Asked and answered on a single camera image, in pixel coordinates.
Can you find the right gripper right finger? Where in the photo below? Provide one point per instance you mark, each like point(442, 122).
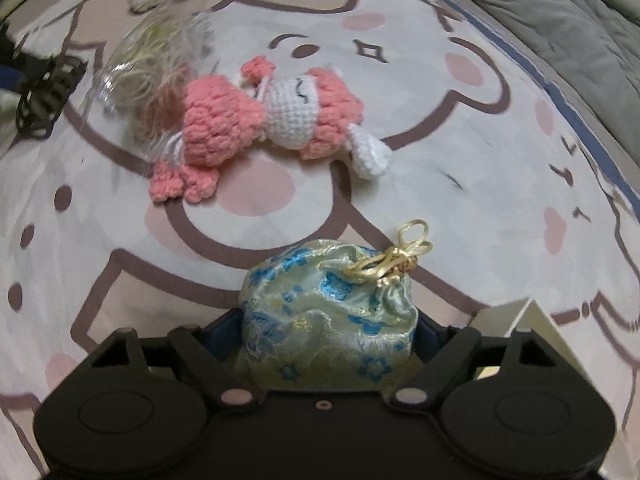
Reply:
point(446, 355)

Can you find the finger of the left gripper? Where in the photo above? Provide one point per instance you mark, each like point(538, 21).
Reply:
point(21, 71)

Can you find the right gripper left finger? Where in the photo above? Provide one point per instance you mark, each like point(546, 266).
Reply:
point(202, 355)

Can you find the blue floral brocade pouch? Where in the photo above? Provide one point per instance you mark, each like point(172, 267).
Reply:
point(328, 315)

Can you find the clear bag of cord necklace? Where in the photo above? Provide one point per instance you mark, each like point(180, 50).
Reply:
point(143, 83)

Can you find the black hair claw clip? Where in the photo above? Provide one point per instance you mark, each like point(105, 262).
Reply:
point(46, 96)

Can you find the cartoon bear print blanket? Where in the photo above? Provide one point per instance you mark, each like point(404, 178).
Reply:
point(496, 154)

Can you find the pink white crochet doll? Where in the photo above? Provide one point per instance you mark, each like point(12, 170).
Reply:
point(313, 114)

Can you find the grey green duvet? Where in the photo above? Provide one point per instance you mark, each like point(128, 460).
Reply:
point(593, 45)

